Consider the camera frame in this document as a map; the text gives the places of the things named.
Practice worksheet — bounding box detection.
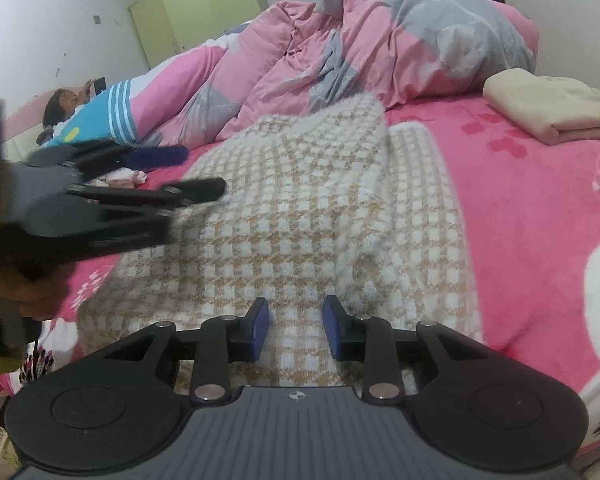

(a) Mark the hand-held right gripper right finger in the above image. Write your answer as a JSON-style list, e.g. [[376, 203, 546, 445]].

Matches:
[[322, 294, 496, 404]]

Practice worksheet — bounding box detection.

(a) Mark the blue pink cartoon pillow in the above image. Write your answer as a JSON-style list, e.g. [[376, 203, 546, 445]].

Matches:
[[40, 47, 231, 150]]

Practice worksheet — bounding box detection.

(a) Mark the person's left hand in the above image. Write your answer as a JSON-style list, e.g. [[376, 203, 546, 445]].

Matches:
[[0, 261, 72, 320]]

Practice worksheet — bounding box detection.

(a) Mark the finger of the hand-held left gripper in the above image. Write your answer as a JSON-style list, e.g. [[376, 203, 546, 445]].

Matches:
[[67, 177, 227, 214], [82, 144, 189, 182]]

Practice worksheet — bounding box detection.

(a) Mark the pink white headboard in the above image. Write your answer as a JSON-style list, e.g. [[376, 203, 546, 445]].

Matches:
[[0, 91, 63, 162]]

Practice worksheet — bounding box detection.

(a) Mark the plain pink pillow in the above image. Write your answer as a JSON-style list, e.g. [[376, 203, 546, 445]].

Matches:
[[490, 0, 540, 69]]

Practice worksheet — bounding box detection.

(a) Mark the beige white checked jacket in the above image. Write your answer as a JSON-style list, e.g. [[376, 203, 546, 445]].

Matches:
[[74, 92, 487, 392]]

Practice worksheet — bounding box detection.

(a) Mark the pink grey quilt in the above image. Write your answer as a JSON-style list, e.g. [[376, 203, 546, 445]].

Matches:
[[140, 0, 539, 147]]

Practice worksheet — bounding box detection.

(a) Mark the pile of blue white clothes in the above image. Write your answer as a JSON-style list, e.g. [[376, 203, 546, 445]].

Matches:
[[91, 166, 149, 190]]

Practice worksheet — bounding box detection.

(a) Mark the yellow-green wardrobe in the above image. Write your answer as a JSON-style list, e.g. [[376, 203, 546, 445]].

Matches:
[[127, 0, 271, 69]]

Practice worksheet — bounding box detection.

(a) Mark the yellow-green cloth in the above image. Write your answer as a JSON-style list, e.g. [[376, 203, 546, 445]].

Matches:
[[0, 335, 32, 375]]

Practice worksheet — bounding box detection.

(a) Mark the folded cream garment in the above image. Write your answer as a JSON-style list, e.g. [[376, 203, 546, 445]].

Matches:
[[482, 67, 600, 147]]

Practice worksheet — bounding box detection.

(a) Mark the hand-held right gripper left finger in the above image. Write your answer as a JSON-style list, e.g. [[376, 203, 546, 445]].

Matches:
[[105, 296, 271, 404]]

